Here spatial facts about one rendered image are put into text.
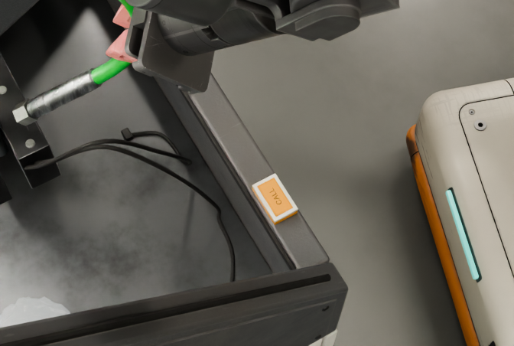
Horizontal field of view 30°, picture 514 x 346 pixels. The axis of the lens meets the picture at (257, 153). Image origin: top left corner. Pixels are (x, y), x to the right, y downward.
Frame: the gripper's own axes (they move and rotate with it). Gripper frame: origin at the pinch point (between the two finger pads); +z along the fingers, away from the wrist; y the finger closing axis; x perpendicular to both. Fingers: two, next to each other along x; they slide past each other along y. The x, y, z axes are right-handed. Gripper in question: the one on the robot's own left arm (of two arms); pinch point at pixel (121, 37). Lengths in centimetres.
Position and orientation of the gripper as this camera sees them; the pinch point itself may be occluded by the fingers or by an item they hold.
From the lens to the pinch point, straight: 82.9
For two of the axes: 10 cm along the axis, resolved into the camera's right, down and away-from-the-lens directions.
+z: -6.7, 0.7, 7.4
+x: 7.3, 2.9, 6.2
